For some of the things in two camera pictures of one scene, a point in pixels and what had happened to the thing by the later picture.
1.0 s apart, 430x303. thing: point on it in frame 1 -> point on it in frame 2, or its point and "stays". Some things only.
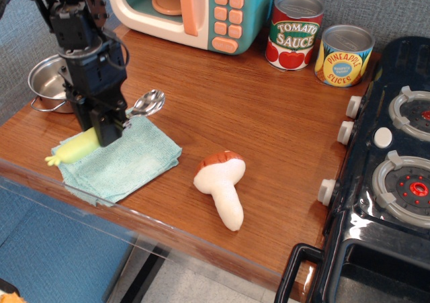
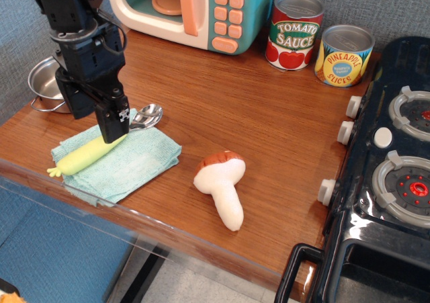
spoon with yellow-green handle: (149, 103) -> (80, 156)
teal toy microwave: (230, 17) stays
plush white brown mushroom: (217, 175) stays
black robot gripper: (96, 75) stays
